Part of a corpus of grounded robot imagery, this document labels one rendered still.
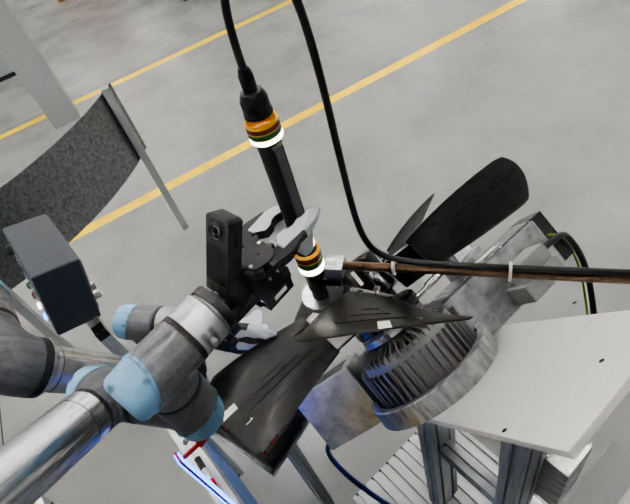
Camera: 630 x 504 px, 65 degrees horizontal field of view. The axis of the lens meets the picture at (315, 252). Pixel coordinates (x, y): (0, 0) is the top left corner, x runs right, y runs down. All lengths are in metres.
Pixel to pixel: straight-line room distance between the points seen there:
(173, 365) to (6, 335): 0.33
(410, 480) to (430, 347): 1.11
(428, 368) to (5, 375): 0.67
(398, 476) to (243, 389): 1.13
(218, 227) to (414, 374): 0.45
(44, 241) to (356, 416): 0.86
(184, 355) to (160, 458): 1.76
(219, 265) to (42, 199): 1.90
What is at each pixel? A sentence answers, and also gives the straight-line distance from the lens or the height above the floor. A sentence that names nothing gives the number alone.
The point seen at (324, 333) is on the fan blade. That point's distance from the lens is 0.65.
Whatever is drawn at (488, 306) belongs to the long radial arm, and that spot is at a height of 1.10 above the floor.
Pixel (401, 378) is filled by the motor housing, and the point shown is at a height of 1.14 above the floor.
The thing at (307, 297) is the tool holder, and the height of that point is 1.28.
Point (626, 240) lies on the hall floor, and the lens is 2.75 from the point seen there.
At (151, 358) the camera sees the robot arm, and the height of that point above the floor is 1.49.
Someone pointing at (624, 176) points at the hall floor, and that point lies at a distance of 3.08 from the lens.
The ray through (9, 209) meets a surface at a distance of 2.45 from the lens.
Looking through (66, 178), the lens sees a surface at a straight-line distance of 2.55.
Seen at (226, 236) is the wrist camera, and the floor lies 1.55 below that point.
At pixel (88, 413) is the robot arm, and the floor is 1.42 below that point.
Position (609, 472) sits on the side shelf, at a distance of 1.19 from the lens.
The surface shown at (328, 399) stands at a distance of 1.06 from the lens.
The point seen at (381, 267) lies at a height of 1.37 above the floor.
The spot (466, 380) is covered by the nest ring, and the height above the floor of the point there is 1.16.
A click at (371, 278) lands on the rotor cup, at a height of 1.24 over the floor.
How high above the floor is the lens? 1.95
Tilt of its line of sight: 46 degrees down
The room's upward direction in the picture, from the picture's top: 18 degrees counter-clockwise
